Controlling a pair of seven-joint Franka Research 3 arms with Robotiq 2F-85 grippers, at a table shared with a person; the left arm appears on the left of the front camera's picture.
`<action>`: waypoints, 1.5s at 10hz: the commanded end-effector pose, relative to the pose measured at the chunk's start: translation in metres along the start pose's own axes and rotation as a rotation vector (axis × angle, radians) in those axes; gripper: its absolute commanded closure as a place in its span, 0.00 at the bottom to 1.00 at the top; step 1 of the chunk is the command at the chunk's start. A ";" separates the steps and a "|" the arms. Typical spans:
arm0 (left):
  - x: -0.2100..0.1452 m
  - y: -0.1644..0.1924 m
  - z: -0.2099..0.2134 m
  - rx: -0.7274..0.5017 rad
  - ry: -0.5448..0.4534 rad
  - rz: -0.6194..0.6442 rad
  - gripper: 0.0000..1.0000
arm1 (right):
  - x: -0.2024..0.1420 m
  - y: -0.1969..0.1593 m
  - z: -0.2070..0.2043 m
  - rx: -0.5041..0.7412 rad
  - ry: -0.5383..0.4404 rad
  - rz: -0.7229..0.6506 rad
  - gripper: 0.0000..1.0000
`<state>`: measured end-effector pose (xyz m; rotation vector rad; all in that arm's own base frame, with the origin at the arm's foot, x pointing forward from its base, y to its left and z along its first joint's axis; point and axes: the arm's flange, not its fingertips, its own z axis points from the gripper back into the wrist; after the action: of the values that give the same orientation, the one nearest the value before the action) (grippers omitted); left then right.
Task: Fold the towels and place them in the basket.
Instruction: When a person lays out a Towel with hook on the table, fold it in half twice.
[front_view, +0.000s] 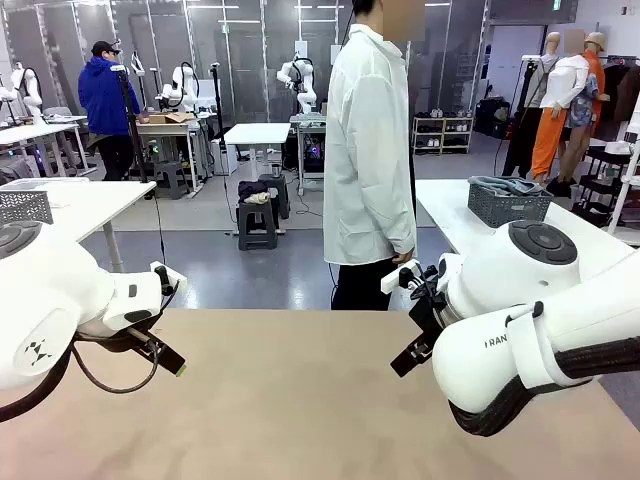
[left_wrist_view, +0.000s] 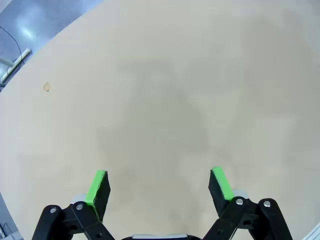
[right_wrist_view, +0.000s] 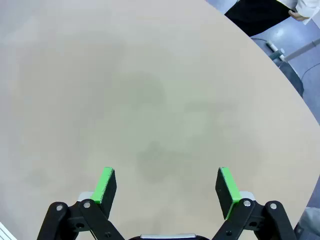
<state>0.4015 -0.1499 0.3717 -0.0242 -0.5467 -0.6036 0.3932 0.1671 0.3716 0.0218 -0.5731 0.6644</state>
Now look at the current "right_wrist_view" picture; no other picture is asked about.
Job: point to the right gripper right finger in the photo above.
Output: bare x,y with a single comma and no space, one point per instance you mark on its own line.
231,195

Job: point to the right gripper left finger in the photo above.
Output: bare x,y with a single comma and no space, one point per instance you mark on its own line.
100,197

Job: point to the person's left forearm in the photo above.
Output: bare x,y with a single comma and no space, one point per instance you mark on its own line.
310,10

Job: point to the person's left hand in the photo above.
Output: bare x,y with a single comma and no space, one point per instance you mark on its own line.
298,17

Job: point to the gray box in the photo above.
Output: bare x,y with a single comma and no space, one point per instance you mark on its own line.
310,222

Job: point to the white ribbed panel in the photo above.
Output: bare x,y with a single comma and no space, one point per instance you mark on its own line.
5,232

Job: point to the dark gray floor mat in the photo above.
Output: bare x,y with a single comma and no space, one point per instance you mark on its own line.
292,77

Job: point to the white power strip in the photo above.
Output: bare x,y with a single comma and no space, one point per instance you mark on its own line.
270,45

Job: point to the person in white coat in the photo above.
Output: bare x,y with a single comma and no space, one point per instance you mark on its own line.
257,15

